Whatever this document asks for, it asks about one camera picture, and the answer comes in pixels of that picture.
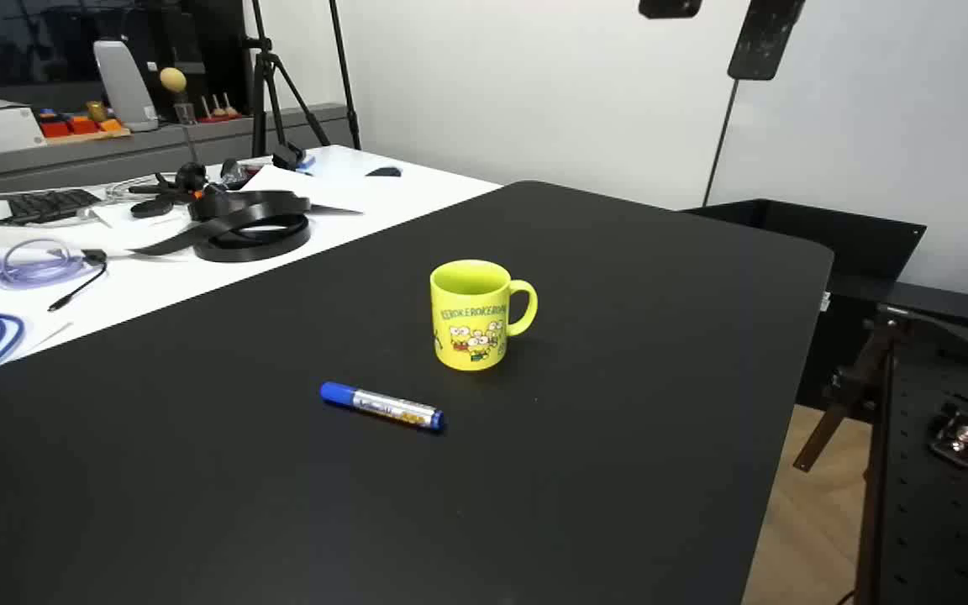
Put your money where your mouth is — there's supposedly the blue white marker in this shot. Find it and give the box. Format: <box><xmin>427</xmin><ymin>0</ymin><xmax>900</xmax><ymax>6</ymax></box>
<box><xmin>319</xmin><ymin>384</ymin><xmax>444</xmax><ymax>434</ymax></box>

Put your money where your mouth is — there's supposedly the yellow cartoon mug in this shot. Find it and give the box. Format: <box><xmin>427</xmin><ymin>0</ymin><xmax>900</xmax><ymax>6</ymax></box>
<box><xmin>430</xmin><ymin>260</ymin><xmax>539</xmax><ymax>372</ymax></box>

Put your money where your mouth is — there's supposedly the black computer mouse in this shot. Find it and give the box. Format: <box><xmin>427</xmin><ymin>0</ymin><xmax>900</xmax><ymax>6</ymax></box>
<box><xmin>367</xmin><ymin>166</ymin><xmax>403</xmax><ymax>177</ymax></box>

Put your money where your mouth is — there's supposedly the black tripod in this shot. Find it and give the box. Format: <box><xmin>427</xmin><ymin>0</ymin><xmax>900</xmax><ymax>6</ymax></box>
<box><xmin>246</xmin><ymin>0</ymin><xmax>328</xmax><ymax>167</ymax></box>

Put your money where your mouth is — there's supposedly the yellow ball on stand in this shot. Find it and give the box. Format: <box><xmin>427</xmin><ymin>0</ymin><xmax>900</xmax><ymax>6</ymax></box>
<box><xmin>158</xmin><ymin>66</ymin><xmax>205</xmax><ymax>191</ymax></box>

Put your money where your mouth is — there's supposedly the black hanging panel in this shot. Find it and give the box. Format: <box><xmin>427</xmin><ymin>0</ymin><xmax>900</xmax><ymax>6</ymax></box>
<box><xmin>729</xmin><ymin>0</ymin><xmax>804</xmax><ymax>80</ymax></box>

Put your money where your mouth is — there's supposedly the grey curved device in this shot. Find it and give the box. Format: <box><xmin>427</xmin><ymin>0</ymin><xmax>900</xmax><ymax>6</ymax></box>
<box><xmin>94</xmin><ymin>39</ymin><xmax>158</xmax><ymax>132</ymax></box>

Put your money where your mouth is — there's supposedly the black side table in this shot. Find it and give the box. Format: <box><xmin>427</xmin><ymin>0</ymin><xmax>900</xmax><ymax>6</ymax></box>
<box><xmin>792</xmin><ymin>286</ymin><xmax>968</xmax><ymax>605</ymax></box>

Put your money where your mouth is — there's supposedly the clear plastic tubing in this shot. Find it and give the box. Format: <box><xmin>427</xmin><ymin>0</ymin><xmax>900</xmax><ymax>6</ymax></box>
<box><xmin>0</xmin><ymin>239</ymin><xmax>87</xmax><ymax>289</ymax></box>

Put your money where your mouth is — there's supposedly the black keyboard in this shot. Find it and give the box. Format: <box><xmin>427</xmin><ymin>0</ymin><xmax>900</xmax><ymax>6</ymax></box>
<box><xmin>7</xmin><ymin>188</ymin><xmax>97</xmax><ymax>224</ymax></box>

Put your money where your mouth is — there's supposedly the black coiled cable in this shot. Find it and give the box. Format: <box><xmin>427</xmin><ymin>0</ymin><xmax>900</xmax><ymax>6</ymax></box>
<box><xmin>131</xmin><ymin>188</ymin><xmax>362</xmax><ymax>267</ymax></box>

